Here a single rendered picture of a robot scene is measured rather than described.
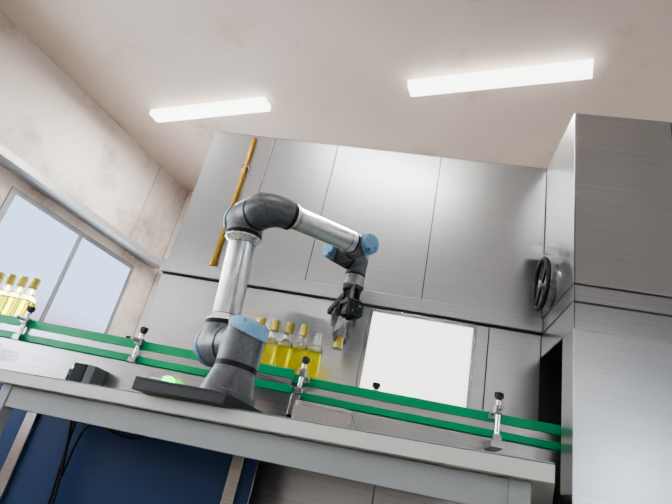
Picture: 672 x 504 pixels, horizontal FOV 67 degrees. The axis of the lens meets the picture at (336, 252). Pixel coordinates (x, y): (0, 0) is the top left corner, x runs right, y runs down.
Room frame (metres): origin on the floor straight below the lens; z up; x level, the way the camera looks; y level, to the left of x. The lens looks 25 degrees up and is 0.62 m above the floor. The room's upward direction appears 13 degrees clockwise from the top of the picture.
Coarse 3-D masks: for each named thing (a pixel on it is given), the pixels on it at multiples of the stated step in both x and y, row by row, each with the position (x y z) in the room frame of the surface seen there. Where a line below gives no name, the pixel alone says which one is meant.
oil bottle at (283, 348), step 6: (282, 342) 1.87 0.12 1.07; (288, 342) 1.87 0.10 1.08; (276, 348) 1.87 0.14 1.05; (282, 348) 1.87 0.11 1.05; (288, 348) 1.87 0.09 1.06; (276, 354) 1.87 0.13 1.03; (282, 354) 1.87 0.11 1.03; (288, 354) 1.87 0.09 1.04; (276, 360) 1.87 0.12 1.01; (282, 360) 1.87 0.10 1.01; (282, 366) 1.87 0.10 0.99
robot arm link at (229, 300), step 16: (240, 208) 1.41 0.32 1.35; (224, 224) 1.50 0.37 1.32; (240, 224) 1.43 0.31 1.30; (240, 240) 1.45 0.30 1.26; (256, 240) 1.47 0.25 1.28; (240, 256) 1.45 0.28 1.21; (224, 272) 1.47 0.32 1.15; (240, 272) 1.46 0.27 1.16; (224, 288) 1.46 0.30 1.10; (240, 288) 1.47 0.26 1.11; (224, 304) 1.46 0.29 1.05; (240, 304) 1.48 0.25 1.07; (208, 320) 1.46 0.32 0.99; (224, 320) 1.45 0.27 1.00; (208, 336) 1.45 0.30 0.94; (208, 352) 1.45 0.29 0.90
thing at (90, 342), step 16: (0, 320) 1.95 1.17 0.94; (16, 320) 1.94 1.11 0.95; (32, 320) 1.93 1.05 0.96; (32, 336) 1.92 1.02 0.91; (48, 336) 1.92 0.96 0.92; (64, 336) 1.91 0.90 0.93; (80, 336) 1.89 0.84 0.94; (96, 336) 1.88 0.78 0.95; (112, 336) 1.87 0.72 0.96; (96, 352) 1.88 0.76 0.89; (112, 352) 1.87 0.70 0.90; (128, 352) 1.86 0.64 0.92; (144, 352) 1.85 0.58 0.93; (160, 352) 1.84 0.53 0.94; (176, 352) 1.82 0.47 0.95; (192, 352) 1.81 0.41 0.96; (176, 368) 1.82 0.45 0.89; (192, 368) 1.81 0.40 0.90; (208, 368) 1.81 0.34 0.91; (272, 368) 1.76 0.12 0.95; (288, 368) 1.75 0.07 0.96; (256, 384) 1.77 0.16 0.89; (272, 384) 1.76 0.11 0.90; (288, 384) 1.75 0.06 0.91
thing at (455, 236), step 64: (256, 192) 2.11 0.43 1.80; (320, 192) 2.06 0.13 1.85; (384, 192) 2.00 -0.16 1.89; (448, 192) 1.95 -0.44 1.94; (512, 192) 1.90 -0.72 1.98; (192, 256) 2.14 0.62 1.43; (256, 256) 2.09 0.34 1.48; (320, 256) 2.04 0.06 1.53; (384, 256) 1.99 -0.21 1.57; (448, 256) 1.95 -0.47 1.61; (512, 256) 1.90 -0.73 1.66; (192, 320) 2.13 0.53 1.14; (512, 320) 1.88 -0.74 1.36; (512, 384) 1.89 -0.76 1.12
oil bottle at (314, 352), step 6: (312, 348) 1.85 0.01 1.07; (318, 348) 1.85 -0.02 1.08; (306, 354) 1.85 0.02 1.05; (312, 354) 1.85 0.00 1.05; (318, 354) 1.85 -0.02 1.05; (312, 360) 1.85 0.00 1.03; (318, 360) 1.85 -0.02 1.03; (312, 366) 1.85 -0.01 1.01; (318, 366) 1.85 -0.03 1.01; (312, 372) 1.85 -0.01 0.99; (318, 372) 1.88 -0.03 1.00
